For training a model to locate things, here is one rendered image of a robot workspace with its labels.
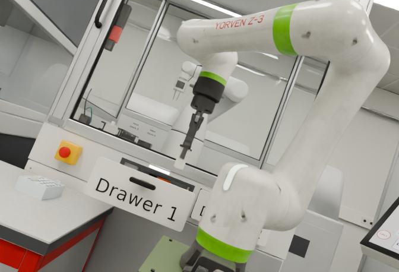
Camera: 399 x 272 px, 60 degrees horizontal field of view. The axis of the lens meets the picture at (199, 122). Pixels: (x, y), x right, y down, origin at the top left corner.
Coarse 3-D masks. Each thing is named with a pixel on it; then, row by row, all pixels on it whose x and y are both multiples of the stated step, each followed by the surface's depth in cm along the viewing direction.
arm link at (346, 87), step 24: (384, 48) 79; (336, 72) 81; (360, 72) 79; (384, 72) 81; (336, 96) 81; (360, 96) 80; (312, 120) 83; (336, 120) 81; (312, 144) 82; (336, 144) 83; (288, 168) 83; (312, 168) 81; (312, 192) 83; (288, 216) 79
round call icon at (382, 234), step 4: (380, 228) 116; (376, 232) 115; (380, 232) 114; (384, 232) 114; (388, 232) 113; (376, 236) 113; (380, 236) 113; (384, 236) 112; (388, 236) 112; (384, 240) 111
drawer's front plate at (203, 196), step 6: (204, 192) 127; (210, 192) 127; (198, 198) 126; (204, 198) 127; (198, 204) 126; (204, 204) 126; (192, 210) 127; (198, 210) 126; (192, 216) 126; (198, 216) 126; (264, 234) 126; (258, 240) 125; (264, 240) 125
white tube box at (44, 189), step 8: (24, 176) 98; (40, 176) 107; (16, 184) 95; (24, 184) 95; (32, 184) 95; (40, 184) 97; (48, 184) 100; (24, 192) 94; (32, 192) 94; (40, 192) 94; (48, 192) 97; (56, 192) 102
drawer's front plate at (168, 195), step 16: (96, 176) 95; (112, 176) 95; (128, 176) 95; (144, 176) 95; (96, 192) 95; (112, 192) 95; (128, 192) 95; (144, 192) 95; (160, 192) 95; (176, 192) 95; (192, 192) 96; (128, 208) 94; (160, 208) 94; (176, 208) 95; (176, 224) 94
